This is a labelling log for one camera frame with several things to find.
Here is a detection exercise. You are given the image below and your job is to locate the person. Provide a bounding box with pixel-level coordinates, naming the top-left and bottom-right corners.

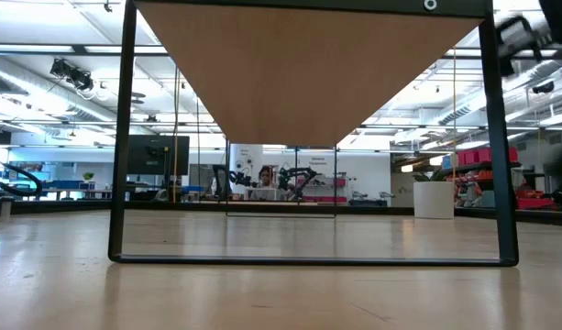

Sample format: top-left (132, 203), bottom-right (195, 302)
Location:
top-left (256, 165), bottom-right (276, 189)

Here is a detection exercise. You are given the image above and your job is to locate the white laptop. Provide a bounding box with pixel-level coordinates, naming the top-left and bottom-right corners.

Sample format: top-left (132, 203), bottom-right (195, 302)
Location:
top-left (243, 186), bottom-right (279, 202)

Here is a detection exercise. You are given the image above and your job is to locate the red bin storage shelf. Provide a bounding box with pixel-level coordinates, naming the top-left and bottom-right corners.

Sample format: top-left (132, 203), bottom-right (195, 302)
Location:
top-left (454, 145), bottom-right (523, 212)
top-left (298, 176), bottom-right (349, 204)

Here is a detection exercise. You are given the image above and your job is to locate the large black monitor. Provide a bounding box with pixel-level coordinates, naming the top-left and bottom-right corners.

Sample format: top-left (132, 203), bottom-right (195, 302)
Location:
top-left (127, 134), bottom-right (191, 177)

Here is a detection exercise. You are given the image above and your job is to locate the green plant in white pot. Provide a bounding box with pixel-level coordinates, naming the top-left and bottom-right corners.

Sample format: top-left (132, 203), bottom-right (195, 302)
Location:
top-left (412, 168), bottom-right (456, 220)

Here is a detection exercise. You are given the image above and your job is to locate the black ceiling fixture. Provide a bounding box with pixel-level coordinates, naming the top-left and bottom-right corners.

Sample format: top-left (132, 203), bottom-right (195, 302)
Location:
top-left (49, 57), bottom-right (94, 92)
top-left (531, 80), bottom-right (556, 95)

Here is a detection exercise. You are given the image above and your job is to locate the red plastic bin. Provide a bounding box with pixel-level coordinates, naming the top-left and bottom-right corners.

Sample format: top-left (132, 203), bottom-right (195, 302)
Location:
top-left (514, 187), bottom-right (556, 211)

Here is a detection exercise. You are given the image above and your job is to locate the wooden riser with black frame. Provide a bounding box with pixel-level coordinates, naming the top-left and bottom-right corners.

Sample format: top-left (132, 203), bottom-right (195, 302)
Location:
top-left (106, 0), bottom-right (521, 268)

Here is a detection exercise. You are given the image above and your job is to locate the black aluminium table frame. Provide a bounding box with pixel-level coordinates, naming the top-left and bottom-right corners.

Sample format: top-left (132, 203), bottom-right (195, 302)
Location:
top-left (0, 95), bottom-right (562, 226)

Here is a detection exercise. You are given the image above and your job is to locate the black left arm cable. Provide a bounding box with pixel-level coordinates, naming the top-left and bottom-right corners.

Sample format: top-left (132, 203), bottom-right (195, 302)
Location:
top-left (0, 158), bottom-right (44, 199)

